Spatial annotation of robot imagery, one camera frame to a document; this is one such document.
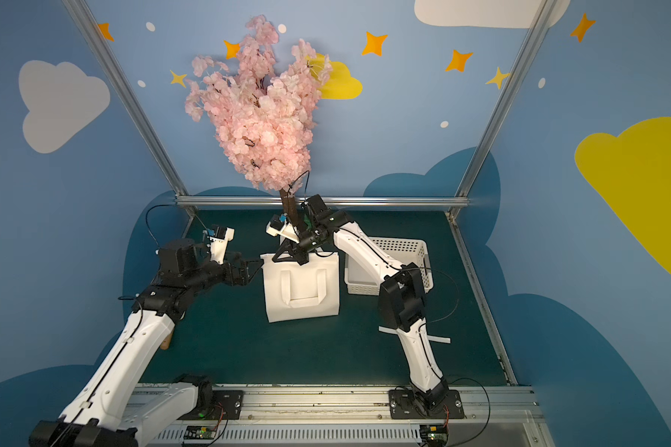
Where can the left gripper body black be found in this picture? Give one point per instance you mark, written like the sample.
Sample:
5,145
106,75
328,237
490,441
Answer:
239,269

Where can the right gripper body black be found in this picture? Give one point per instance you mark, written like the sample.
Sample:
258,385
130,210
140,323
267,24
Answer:
303,237

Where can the white insulated delivery bag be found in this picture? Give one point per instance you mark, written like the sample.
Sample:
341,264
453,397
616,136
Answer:
294,292

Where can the white perforated plastic basket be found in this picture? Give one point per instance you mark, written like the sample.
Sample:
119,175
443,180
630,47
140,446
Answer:
370,260

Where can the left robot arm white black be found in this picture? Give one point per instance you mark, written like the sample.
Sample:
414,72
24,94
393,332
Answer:
96,416

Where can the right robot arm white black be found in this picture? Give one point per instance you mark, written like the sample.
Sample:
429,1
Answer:
401,292

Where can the light green toy spatula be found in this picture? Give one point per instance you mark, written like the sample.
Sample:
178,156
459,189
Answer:
167,341

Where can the pink cherry blossom tree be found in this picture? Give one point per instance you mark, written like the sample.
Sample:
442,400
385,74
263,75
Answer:
263,120

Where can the left controller board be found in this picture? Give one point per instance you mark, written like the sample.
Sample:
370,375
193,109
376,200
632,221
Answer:
202,435

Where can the controller board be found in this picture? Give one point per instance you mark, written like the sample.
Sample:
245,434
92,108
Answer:
433,436
202,435

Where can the right controller board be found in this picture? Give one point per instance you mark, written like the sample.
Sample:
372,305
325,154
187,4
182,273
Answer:
433,436

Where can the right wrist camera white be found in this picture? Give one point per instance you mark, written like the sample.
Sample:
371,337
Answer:
280,227

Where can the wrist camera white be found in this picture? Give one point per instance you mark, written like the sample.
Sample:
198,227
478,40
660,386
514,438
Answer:
216,240
280,227

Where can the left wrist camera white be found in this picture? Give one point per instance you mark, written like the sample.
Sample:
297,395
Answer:
216,240

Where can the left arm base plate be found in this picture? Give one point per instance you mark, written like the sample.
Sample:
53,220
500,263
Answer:
225,404

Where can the right aluminium frame post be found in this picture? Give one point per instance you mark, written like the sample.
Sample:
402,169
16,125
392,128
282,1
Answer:
524,59

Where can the aluminium frame post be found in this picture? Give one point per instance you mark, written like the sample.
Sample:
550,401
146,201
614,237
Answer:
82,16
524,59

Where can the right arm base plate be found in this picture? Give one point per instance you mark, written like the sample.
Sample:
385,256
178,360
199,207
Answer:
405,404

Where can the left aluminium frame post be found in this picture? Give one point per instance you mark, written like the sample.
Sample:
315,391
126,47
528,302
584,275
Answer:
82,16

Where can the aluminium front rail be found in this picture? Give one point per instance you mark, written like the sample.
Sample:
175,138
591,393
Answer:
340,414

